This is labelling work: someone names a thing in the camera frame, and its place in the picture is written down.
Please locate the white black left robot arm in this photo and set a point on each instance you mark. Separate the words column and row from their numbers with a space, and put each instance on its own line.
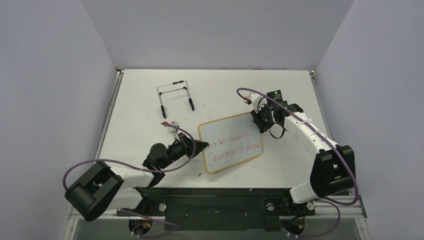
column 103, row 187

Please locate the aluminium front frame rail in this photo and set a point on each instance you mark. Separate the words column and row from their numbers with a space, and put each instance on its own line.
column 246, row 208

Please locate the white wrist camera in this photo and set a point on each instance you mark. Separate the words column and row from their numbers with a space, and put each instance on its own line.
column 172, row 128
column 257, row 101

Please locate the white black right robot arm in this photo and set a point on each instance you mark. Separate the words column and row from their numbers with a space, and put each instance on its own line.
column 333, row 169

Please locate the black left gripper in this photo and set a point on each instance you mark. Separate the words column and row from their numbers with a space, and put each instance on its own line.
column 187, row 144

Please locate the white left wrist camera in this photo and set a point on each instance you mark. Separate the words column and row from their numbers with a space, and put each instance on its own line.
column 172, row 128

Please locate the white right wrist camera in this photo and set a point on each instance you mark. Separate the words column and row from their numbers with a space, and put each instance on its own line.
column 257, row 101

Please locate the yellow framed whiteboard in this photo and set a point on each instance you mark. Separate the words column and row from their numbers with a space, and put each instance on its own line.
column 231, row 141

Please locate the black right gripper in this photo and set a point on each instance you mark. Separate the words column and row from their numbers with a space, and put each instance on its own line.
column 261, row 122

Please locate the metal wire whiteboard stand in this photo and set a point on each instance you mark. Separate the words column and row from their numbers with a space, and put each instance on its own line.
column 173, row 91

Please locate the aluminium table edge rail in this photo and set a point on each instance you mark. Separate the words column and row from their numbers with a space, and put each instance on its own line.
column 314, row 83

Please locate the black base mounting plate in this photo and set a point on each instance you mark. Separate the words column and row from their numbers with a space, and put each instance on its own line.
column 217, row 197

